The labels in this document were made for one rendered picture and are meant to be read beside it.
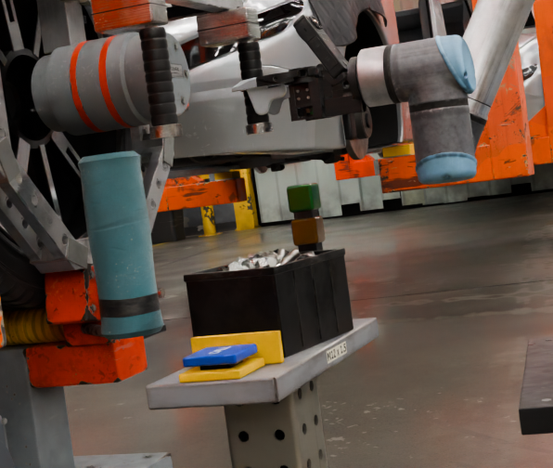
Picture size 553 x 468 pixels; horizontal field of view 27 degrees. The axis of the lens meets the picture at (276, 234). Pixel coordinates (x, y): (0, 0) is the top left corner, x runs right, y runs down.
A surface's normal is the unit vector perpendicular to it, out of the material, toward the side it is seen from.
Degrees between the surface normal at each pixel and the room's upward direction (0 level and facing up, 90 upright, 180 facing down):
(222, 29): 90
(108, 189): 88
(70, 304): 80
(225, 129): 108
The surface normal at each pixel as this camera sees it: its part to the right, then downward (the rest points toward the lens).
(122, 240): 0.19, 0.06
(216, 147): -0.01, 0.29
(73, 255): 0.93, -0.11
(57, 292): -0.37, -0.07
